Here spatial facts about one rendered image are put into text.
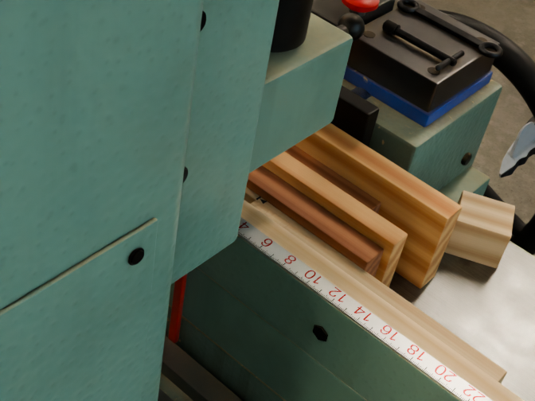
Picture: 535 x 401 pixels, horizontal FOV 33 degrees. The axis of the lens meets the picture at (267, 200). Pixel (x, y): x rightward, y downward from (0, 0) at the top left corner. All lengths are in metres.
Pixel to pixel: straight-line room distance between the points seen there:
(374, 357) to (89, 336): 0.24
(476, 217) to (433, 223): 0.07
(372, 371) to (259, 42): 0.23
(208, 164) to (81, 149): 0.15
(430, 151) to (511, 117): 1.84
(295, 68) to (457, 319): 0.22
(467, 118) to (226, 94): 0.36
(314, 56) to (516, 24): 2.47
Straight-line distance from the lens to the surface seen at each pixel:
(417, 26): 0.75
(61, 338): 0.35
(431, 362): 0.55
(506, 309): 0.68
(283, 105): 0.55
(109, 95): 0.30
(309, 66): 0.55
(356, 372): 0.58
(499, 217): 0.69
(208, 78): 0.41
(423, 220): 0.63
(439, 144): 0.73
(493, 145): 2.42
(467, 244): 0.69
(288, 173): 0.64
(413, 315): 0.59
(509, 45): 0.87
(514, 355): 0.65
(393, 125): 0.70
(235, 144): 0.45
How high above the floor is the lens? 1.36
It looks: 42 degrees down
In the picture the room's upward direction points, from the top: 11 degrees clockwise
